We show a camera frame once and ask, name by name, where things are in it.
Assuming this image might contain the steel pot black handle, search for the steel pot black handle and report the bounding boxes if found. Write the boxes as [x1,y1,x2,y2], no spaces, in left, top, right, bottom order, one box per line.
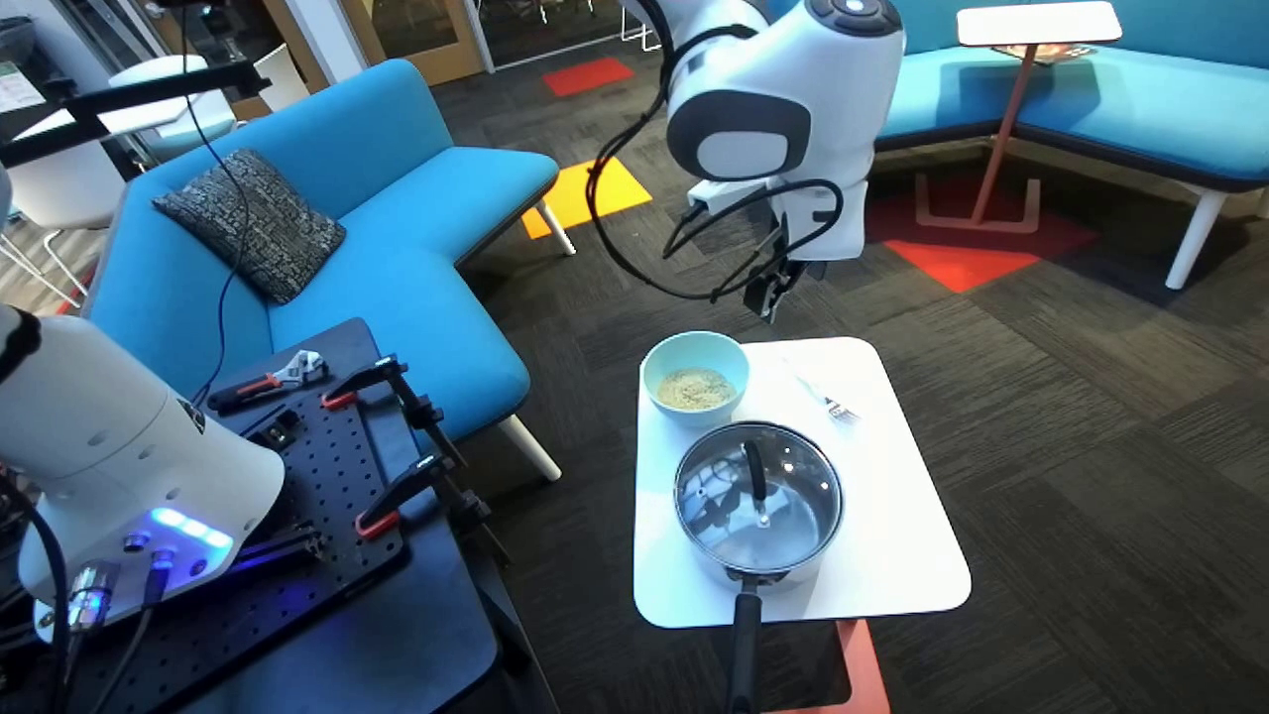
[671,417,848,714]

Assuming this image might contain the black camera stand bar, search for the black camera stand bar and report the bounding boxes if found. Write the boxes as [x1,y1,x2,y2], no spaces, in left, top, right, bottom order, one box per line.
[0,55,273,175]

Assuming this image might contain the thin black hanging cable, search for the thin black hanging cable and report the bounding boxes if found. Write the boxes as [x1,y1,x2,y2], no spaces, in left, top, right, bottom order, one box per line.
[173,0,268,408]

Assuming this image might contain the white side table red frame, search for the white side table red frame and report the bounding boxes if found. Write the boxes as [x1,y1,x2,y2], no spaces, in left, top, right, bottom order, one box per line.
[908,0,1126,237]

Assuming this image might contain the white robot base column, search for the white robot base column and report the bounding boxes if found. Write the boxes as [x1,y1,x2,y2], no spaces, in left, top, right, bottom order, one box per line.
[0,302,289,648]

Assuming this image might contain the light blue bowl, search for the light blue bowl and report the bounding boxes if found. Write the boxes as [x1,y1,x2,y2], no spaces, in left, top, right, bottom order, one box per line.
[638,328,754,429]

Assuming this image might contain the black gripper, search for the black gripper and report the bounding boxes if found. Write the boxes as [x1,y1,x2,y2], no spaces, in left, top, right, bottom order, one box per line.
[741,245,809,324]

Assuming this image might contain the white side table orange base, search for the white side table orange base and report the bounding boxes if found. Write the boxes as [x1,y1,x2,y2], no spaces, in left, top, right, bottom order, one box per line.
[632,334,975,714]

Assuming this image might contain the black perforated breadboard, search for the black perforated breadboard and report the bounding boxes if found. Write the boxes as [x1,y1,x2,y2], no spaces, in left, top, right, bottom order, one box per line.
[50,315,416,714]

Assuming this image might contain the grey speckled cushion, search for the grey speckled cushion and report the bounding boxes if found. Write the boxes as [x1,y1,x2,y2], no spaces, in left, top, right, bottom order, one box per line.
[150,149,350,309]

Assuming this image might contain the blue curved sofa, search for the blue curved sofa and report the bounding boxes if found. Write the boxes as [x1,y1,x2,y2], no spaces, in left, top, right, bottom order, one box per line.
[82,55,567,488]

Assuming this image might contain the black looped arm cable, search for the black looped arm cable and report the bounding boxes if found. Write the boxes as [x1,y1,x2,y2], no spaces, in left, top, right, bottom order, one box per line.
[581,18,848,306]

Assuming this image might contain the white round table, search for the white round table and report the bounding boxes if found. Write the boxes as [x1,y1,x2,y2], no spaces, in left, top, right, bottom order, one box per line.
[97,53,212,143]

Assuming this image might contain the black base cable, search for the black base cable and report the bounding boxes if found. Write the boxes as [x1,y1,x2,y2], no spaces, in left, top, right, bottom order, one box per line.
[0,467,82,714]

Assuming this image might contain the red handled clamp silver head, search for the red handled clamp silver head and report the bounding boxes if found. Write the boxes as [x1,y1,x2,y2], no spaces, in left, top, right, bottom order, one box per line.
[205,344,331,417]

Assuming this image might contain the silver fork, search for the silver fork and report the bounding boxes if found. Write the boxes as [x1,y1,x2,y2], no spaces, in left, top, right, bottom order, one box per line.
[790,375,860,426]

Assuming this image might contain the black clamp red handle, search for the black clamp red handle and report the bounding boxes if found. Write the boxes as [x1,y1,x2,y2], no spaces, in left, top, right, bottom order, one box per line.
[318,354,448,437]
[353,453,513,560]

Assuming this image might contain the dark cart under breadboard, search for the dark cart under breadboard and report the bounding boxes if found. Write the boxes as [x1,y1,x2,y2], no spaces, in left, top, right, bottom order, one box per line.
[172,499,560,714]

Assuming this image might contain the beige food in bowl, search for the beige food in bowl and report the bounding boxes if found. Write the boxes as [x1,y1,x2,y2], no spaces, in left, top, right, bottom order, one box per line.
[655,371,736,412]

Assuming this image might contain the blue corner sofa white legs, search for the blue corner sofa white legs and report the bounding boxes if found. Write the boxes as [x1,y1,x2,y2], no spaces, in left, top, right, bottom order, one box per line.
[869,0,1269,295]

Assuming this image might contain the glass pot lid black knob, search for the glass pot lid black knob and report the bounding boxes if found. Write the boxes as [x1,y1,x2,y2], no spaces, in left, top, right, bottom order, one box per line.
[674,422,844,562]

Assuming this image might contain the wrist camera on white mount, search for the wrist camera on white mount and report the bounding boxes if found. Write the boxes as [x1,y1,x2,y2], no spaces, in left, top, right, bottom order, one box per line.
[687,175,786,221]

